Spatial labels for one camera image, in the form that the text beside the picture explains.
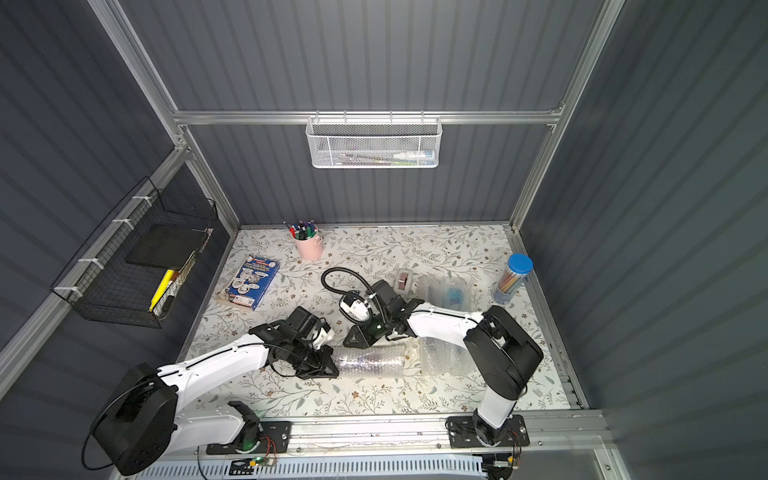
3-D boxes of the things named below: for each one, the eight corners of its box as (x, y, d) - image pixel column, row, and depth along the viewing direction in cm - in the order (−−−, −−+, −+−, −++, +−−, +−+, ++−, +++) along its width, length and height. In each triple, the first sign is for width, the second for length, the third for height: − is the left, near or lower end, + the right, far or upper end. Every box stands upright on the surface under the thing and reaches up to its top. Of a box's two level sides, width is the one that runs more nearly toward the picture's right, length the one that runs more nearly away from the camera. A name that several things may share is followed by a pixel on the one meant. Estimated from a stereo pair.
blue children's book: (222, 301, 100) (218, 297, 98) (251, 259, 112) (248, 255, 110) (254, 309, 98) (251, 305, 96) (281, 265, 110) (278, 261, 108)
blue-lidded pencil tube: (493, 307, 99) (513, 271, 84) (489, 290, 104) (507, 253, 88) (513, 307, 99) (537, 271, 84) (509, 290, 104) (530, 253, 88)
